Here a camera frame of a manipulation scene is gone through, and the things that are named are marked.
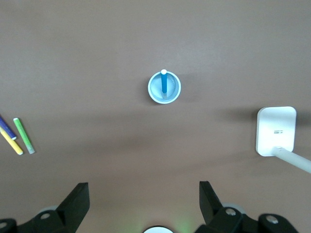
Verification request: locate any brown table cover mat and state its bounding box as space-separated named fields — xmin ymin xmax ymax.
xmin=0 ymin=0 xmax=311 ymax=233

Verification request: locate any light blue mesh cup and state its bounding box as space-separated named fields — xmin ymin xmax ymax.
xmin=147 ymin=70 xmax=182 ymax=105

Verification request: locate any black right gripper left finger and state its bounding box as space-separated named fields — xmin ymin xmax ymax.
xmin=0 ymin=182 xmax=90 ymax=233

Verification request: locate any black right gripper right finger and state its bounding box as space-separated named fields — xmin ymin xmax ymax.
xmin=196 ymin=181 xmax=300 ymax=233

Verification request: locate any blue marker pen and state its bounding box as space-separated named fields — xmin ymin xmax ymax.
xmin=160 ymin=69 xmax=169 ymax=98

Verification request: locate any green marker pen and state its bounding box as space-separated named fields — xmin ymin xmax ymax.
xmin=13 ymin=117 xmax=36 ymax=155

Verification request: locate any white lamp stand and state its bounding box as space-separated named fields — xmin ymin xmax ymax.
xmin=255 ymin=106 xmax=311 ymax=174

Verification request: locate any yellow marker pen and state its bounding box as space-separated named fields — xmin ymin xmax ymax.
xmin=0 ymin=131 xmax=24 ymax=155

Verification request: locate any purple marker pen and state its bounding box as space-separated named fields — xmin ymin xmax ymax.
xmin=0 ymin=114 xmax=17 ymax=140

